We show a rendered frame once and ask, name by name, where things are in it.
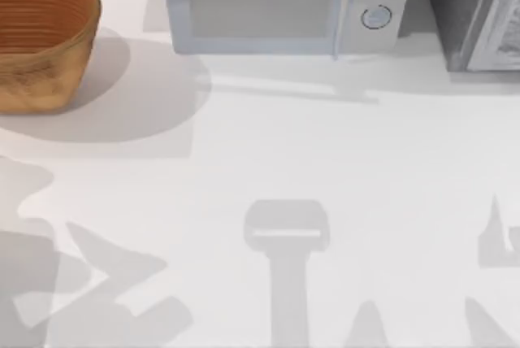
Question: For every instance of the microwave door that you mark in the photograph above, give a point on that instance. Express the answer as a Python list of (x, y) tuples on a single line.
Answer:
[(260, 2)]

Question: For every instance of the round microwave knob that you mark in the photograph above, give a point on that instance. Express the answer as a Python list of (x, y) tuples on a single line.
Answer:
[(376, 17)]

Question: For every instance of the pale microwave oven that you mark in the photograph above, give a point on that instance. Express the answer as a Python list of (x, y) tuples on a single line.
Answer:
[(402, 6)]

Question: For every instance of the brown woven basket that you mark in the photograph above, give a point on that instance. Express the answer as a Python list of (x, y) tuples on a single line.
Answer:
[(48, 75)]

